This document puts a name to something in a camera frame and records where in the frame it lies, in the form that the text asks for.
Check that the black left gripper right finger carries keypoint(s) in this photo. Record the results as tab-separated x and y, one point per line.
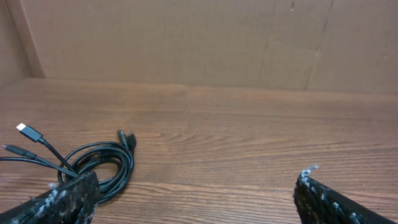
318	204

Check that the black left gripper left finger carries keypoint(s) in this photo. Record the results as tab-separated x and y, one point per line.
73	202

